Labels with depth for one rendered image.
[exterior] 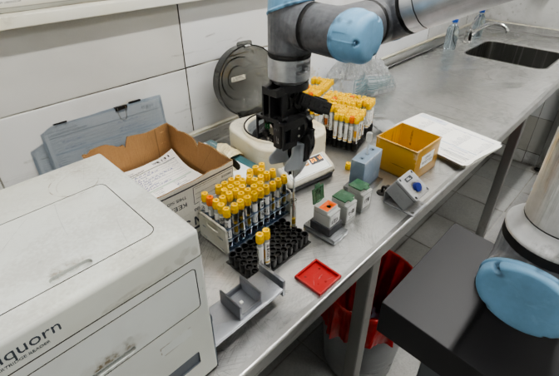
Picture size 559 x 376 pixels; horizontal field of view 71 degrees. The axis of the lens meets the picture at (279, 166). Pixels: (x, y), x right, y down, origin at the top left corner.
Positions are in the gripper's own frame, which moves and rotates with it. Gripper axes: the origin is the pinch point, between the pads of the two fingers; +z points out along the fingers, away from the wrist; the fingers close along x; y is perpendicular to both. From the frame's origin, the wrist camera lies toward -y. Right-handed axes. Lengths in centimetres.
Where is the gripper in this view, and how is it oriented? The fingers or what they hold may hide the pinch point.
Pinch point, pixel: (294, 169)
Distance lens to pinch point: 82.4
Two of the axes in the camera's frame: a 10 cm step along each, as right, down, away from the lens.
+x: 7.2, 3.7, -5.8
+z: 0.0, 8.5, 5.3
